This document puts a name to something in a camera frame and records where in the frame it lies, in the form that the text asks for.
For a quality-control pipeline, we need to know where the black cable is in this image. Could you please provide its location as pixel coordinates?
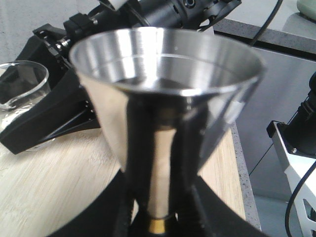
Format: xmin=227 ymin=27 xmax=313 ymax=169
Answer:
xmin=248 ymin=0 xmax=283 ymax=46

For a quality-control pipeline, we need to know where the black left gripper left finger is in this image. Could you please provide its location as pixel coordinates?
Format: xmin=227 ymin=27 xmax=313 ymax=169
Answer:
xmin=50 ymin=171 xmax=134 ymax=237

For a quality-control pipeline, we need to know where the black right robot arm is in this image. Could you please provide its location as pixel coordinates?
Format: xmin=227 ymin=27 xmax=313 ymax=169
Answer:
xmin=0 ymin=0 xmax=240 ymax=154

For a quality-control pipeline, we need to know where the wooden cutting board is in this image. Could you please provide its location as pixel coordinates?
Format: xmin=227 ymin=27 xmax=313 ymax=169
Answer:
xmin=0 ymin=66 xmax=247 ymax=237

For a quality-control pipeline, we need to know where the white camera stand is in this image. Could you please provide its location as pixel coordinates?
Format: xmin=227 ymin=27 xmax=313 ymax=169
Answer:
xmin=267 ymin=121 xmax=316 ymax=237

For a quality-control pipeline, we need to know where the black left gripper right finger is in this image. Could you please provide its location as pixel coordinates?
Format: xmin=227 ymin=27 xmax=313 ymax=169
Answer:
xmin=176 ymin=176 xmax=266 ymax=237

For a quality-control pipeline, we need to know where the steel double jigger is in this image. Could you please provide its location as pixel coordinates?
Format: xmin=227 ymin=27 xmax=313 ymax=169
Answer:
xmin=69 ymin=27 xmax=265 ymax=237

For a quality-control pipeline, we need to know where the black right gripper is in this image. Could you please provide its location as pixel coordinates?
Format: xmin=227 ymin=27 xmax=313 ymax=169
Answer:
xmin=0 ymin=13 xmax=100 ymax=154

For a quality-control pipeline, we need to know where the glass beaker with liquid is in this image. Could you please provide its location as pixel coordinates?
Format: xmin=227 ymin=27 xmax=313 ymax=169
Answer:
xmin=0 ymin=61 xmax=50 ymax=151

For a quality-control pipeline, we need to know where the black camera on stand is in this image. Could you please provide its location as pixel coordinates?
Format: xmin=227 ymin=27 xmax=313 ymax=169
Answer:
xmin=284 ymin=74 xmax=316 ymax=156

